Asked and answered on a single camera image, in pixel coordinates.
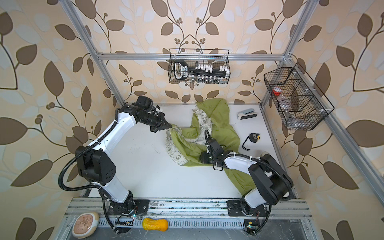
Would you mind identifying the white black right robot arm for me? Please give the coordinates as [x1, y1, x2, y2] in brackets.
[201, 132, 294, 217]

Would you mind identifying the black wire basket right wall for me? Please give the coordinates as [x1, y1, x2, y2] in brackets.
[264, 63, 335, 131]

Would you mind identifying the green zip-up hooded jacket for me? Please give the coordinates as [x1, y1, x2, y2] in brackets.
[165, 98, 257, 197]

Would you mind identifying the black wire basket wall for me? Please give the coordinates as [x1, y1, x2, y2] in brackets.
[168, 48, 231, 85]
[264, 63, 335, 131]

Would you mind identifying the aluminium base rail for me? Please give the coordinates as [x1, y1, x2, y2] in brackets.
[64, 196, 313, 230]

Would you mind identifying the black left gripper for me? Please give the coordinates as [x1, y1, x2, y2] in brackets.
[138, 111, 173, 131]

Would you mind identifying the red capped bottle in basket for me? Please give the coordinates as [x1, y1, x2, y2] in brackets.
[273, 87, 282, 97]

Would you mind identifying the light blue white stapler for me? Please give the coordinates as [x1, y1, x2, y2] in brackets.
[237, 109, 258, 120]

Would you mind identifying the black wire basket back wall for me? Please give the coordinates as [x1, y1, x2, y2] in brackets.
[168, 48, 231, 85]

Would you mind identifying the black tape measure with strap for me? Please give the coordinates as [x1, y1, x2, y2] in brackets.
[242, 133, 261, 151]

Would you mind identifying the aluminium frame strut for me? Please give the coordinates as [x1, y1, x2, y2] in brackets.
[59, 0, 125, 106]

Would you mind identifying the white tape roll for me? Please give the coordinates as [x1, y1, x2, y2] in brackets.
[260, 152, 270, 157]

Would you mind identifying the round beige dish on floor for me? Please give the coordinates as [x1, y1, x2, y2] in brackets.
[72, 212, 100, 239]

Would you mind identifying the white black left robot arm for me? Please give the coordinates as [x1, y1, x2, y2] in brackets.
[58, 96, 172, 214]

